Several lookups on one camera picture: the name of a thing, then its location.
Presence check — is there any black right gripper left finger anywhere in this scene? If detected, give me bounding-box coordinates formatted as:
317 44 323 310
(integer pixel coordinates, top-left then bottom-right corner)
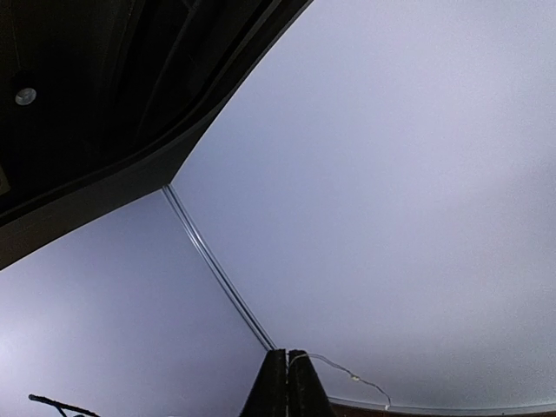
239 349 288 417

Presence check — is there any fairy light wire string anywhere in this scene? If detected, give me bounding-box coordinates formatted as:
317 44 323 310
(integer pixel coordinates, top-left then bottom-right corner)
288 352 392 410

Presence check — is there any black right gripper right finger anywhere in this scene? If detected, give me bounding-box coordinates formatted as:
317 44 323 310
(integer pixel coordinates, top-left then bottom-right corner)
288 350 334 417

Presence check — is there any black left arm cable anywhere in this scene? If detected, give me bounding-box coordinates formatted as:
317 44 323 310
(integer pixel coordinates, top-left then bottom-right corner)
28 393 101 417

